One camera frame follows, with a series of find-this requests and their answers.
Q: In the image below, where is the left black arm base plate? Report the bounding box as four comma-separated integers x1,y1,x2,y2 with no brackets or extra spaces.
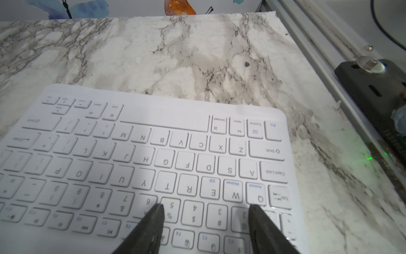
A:
334,56,406,164

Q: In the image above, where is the left white wireless keyboard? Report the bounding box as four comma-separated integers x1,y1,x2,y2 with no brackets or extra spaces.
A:
1,84,309,254

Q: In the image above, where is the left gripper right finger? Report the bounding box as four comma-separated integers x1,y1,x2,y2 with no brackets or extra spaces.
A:
248,204,300,254

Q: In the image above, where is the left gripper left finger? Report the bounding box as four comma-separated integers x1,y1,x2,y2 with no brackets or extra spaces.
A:
113,204,165,254

